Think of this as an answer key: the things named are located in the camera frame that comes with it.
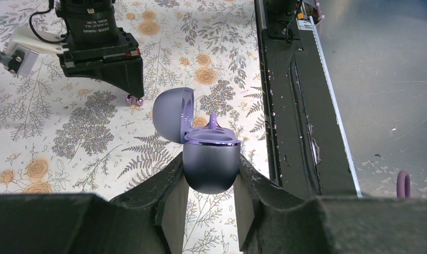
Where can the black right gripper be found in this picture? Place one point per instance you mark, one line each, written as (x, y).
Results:
(97, 48)

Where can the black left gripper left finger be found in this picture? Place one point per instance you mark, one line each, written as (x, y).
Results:
(149, 218)

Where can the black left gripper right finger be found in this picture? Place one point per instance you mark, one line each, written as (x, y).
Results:
(272, 220)

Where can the purple earbud charging case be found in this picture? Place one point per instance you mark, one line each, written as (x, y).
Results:
(210, 158)

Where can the floral table mat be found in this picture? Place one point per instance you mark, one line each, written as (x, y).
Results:
(78, 135)

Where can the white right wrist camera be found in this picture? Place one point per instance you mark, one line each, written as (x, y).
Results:
(24, 48)

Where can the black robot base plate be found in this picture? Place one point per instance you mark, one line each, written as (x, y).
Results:
(308, 150)

